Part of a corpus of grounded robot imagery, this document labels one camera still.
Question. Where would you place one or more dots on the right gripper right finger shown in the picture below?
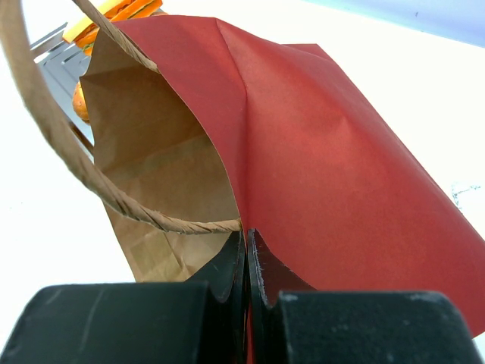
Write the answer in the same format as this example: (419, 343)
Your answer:
(294, 323)

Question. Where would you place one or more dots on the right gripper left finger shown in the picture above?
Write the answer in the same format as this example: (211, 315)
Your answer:
(200, 320)

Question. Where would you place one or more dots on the red paper bag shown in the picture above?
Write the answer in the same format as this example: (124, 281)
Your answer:
(202, 129)

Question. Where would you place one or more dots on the fake sandwich wedge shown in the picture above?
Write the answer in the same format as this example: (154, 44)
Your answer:
(82, 32)

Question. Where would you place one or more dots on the stainless steel tray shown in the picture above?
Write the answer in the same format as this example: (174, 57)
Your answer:
(60, 64)

